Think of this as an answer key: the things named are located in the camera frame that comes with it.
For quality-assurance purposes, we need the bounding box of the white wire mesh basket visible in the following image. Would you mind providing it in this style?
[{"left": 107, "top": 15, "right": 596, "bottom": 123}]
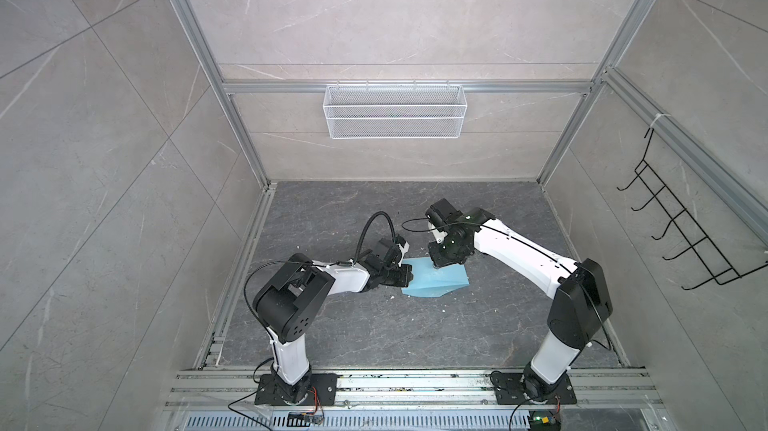
[{"left": 323, "top": 84, "right": 468, "bottom": 140}]

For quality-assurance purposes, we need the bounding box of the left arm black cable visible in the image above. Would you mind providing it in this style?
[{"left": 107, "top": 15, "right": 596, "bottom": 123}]
[{"left": 353, "top": 211, "right": 398, "bottom": 265}]

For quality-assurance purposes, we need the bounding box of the black wire hook rack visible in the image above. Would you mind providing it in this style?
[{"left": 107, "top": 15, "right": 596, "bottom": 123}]
[{"left": 616, "top": 129, "right": 767, "bottom": 291}]

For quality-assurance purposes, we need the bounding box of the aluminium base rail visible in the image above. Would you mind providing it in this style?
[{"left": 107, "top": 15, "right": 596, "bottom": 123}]
[{"left": 154, "top": 367, "right": 675, "bottom": 430}]

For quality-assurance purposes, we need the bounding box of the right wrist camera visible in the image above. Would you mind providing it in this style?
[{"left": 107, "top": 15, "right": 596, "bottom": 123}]
[{"left": 425, "top": 198, "right": 462, "bottom": 230}]

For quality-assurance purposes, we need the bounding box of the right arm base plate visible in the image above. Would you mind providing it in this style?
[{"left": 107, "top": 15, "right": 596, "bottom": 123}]
[{"left": 489, "top": 370, "right": 577, "bottom": 405}]

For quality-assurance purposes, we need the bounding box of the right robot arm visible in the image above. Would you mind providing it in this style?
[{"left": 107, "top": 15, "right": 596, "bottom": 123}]
[{"left": 425, "top": 199, "right": 613, "bottom": 402}]

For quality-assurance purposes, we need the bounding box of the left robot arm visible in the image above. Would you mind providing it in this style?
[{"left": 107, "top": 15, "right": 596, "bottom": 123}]
[{"left": 250, "top": 235, "right": 413, "bottom": 404}]

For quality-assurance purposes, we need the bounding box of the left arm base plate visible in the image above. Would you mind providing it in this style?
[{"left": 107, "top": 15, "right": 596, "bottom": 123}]
[{"left": 254, "top": 372, "right": 339, "bottom": 406}]

